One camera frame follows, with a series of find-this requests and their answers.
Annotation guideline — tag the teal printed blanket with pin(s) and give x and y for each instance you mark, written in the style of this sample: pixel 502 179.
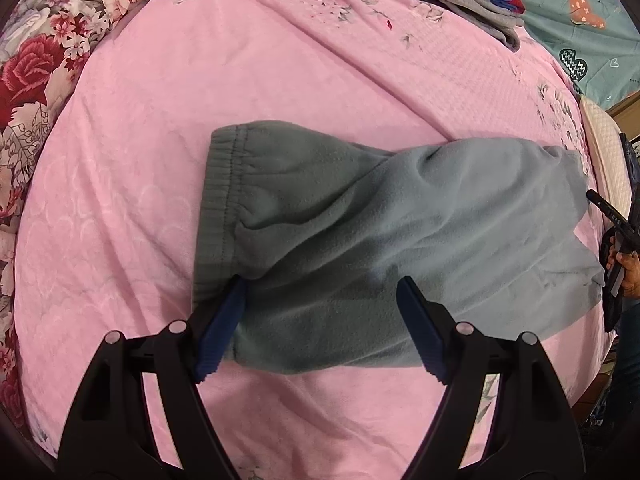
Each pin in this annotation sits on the teal printed blanket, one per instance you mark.
pixel 550 25

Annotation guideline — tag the floral quilt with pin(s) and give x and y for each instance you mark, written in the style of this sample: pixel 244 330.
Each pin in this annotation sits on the floral quilt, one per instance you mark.
pixel 30 85

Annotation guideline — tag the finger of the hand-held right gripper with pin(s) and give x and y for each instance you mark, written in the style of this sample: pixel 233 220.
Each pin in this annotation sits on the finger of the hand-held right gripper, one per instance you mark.
pixel 612 212

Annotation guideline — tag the grey fleece pants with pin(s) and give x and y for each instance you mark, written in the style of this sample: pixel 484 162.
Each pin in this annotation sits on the grey fleece pants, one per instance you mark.
pixel 350 240

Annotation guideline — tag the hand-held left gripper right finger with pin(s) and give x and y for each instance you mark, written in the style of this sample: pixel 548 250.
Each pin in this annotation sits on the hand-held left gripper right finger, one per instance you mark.
pixel 420 325

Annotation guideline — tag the pink bedsheet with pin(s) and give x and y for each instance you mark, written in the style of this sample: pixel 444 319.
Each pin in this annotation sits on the pink bedsheet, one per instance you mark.
pixel 200 85

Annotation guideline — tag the person's right hand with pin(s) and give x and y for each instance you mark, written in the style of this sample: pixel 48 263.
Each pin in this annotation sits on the person's right hand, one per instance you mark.
pixel 631 275

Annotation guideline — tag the beige quilted mattress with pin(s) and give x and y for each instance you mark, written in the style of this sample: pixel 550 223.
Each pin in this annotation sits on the beige quilted mattress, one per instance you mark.
pixel 607 150

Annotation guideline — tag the wooden furniture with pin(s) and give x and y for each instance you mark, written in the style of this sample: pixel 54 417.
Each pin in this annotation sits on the wooden furniture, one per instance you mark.
pixel 627 112

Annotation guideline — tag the red cloth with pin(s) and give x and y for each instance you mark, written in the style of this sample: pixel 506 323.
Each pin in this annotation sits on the red cloth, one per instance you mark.
pixel 518 6

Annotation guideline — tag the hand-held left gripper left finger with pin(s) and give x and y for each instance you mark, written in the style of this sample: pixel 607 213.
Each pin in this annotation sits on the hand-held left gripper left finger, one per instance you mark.
pixel 222 330

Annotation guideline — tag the person's dark clothing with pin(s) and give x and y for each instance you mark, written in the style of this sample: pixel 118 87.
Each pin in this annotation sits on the person's dark clothing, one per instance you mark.
pixel 622 375

